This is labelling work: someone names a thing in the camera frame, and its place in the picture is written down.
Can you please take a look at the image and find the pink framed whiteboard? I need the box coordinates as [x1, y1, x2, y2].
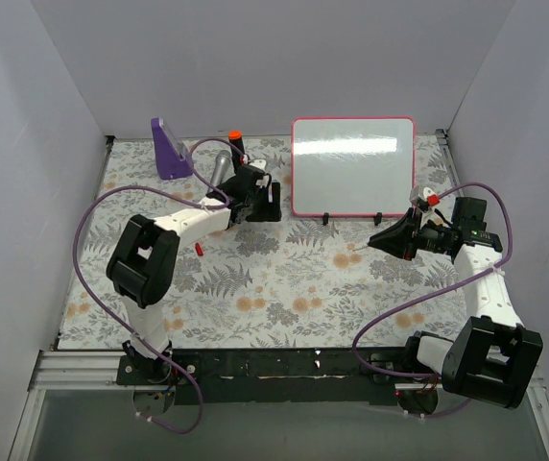
[290, 116, 416, 218]

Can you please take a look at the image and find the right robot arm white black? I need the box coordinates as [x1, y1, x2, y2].
[368, 195, 543, 408]

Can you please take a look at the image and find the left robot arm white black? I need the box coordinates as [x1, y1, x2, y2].
[107, 159, 281, 384]

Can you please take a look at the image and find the silver microphone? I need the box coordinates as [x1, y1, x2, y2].
[210, 150, 232, 186]

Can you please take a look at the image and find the black flashlight orange tip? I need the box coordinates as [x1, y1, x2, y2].
[227, 131, 247, 170]

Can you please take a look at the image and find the purple wedge stand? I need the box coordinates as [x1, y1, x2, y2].
[151, 117, 193, 181]

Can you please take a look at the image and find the floral table mat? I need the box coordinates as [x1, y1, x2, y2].
[57, 140, 466, 350]

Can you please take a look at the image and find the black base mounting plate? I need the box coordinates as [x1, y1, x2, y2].
[116, 347, 440, 414]

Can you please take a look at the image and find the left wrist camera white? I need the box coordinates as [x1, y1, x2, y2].
[240, 154, 274, 203]

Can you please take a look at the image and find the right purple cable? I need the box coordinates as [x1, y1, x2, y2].
[353, 182, 514, 420]

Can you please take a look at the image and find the aluminium frame rail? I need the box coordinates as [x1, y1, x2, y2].
[29, 350, 134, 390]

